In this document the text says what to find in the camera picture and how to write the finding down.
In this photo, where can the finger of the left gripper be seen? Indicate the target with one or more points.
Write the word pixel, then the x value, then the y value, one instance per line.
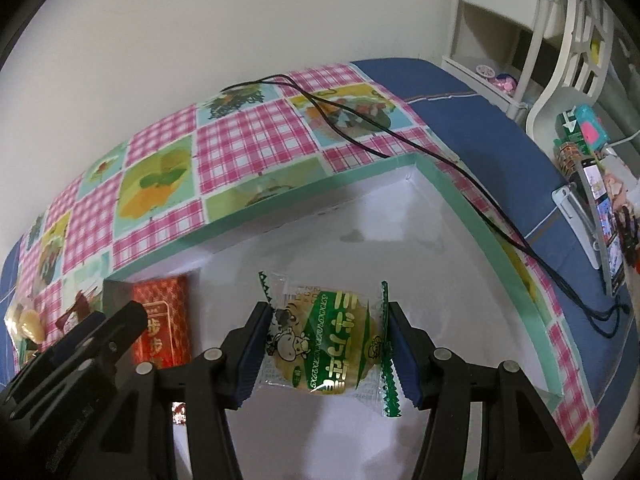
pixel 51 406

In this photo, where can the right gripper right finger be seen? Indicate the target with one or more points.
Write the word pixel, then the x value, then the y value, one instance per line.
pixel 519 440

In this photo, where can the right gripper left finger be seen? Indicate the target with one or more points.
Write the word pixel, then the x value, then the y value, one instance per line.
pixel 134 439

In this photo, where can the green cow cookie packet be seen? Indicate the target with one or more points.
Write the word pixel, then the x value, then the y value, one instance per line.
pixel 329 342

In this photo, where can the white round bun packet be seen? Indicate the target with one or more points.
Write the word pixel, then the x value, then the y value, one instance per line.
pixel 23 322

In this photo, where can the red gold snack packet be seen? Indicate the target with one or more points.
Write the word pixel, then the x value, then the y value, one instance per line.
pixel 167 340

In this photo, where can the red crinkled snack packet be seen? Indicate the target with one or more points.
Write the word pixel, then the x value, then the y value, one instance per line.
pixel 74 315

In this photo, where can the white teal-rimmed box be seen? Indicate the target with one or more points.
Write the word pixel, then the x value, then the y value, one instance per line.
pixel 398 222

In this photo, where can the phone on white stand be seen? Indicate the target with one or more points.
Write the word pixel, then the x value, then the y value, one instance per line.
pixel 585 205

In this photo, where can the pink checkered tablecloth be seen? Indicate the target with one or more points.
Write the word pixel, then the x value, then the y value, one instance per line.
pixel 176 175

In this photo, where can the white chair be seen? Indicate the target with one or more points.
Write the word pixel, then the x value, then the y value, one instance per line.
pixel 580 70

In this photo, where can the white shelf unit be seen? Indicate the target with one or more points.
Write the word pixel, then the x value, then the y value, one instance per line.
pixel 493 45

